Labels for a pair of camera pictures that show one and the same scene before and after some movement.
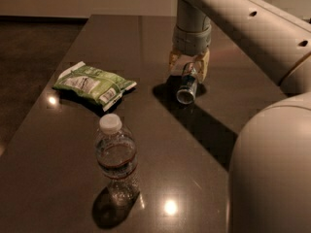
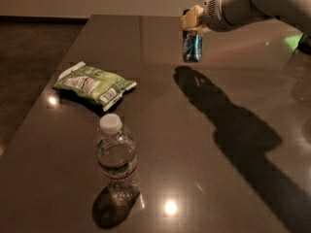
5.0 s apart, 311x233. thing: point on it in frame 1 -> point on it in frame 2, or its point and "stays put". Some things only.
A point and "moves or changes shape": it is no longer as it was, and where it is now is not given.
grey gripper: x=190 y=42 -> x=213 y=14
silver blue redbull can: x=187 y=92 moves or changes shape
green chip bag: x=98 y=86 stays put
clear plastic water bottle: x=117 y=153 stays put
